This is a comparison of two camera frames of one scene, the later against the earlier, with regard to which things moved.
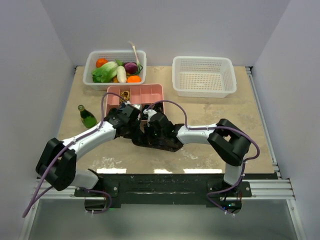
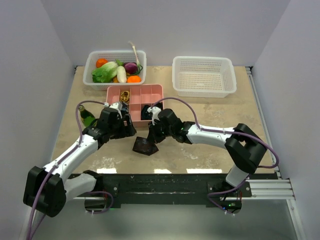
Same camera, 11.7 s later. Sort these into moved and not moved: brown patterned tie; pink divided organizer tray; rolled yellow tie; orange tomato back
Moved: brown patterned tie
Not moved: orange tomato back; rolled yellow tie; pink divided organizer tray
